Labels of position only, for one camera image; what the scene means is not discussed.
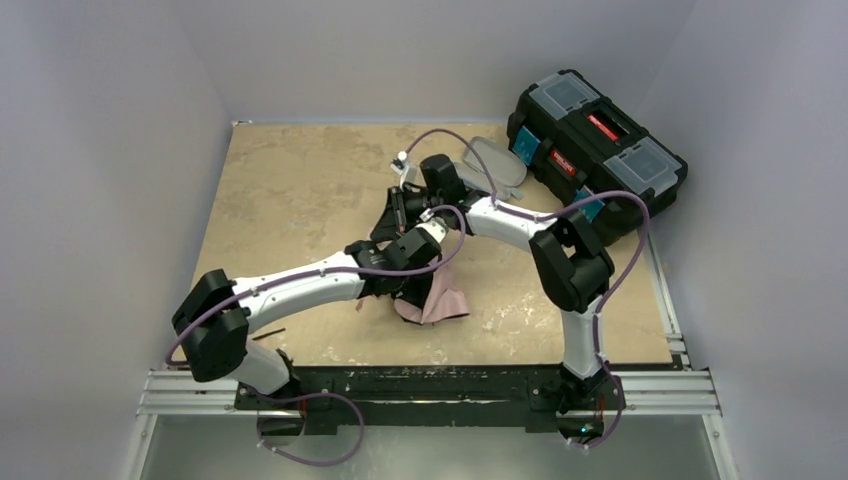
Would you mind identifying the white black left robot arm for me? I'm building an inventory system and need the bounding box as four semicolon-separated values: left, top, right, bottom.
172;220;448;395

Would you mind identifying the aluminium rail frame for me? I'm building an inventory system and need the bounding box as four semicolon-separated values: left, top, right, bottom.
122;365;738;479

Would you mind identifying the light blue glasses case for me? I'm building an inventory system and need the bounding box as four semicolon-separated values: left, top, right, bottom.
456;136;527;201

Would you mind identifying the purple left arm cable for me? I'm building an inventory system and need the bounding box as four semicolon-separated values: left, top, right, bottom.
164;205;468;367

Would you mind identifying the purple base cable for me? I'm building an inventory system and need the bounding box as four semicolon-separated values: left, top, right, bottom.
254;387;367;466

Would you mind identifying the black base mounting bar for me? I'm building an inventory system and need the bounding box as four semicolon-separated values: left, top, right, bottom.
234;364;623;437

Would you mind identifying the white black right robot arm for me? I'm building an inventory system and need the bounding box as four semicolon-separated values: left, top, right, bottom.
370;152;615;397

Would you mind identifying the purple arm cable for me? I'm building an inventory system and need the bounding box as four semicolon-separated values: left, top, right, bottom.
164;205;468;367
397;128;652;452

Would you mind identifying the orange and black tool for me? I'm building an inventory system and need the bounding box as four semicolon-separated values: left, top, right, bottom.
252;327;286;341

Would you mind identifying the pink and black folding umbrella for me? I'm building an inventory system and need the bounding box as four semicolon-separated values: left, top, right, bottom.
390;265;471;325

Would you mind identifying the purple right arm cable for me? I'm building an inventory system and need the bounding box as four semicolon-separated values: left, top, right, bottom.
397;128;652;452

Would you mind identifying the black toolbox with clear lids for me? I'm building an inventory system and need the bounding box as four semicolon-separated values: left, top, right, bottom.
506;70;688;216

